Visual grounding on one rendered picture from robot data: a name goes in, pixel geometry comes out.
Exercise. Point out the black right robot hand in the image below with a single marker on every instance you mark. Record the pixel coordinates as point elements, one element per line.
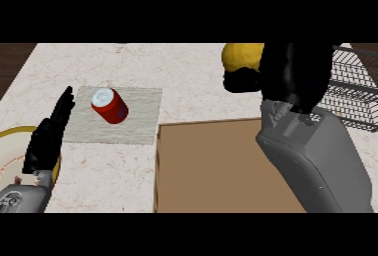
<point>295,71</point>

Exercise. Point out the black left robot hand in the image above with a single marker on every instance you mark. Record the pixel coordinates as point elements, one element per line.
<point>47,136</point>

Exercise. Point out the yellow lemon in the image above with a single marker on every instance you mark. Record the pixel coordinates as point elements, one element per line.
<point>240,56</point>

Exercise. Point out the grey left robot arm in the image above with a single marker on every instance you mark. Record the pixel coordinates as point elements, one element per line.
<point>25,195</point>

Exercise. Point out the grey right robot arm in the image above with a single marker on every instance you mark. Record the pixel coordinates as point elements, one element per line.
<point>314,160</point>

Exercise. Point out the brown wooden tray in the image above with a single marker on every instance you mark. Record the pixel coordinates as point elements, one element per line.
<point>221,168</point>

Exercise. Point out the white plate with yellow rim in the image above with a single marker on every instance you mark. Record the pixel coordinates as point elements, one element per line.
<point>14,156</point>

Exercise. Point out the pale grey placemat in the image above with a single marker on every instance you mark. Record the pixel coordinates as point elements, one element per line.
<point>118,116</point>

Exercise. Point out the red soda can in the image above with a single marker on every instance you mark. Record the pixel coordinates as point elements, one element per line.
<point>109,106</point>

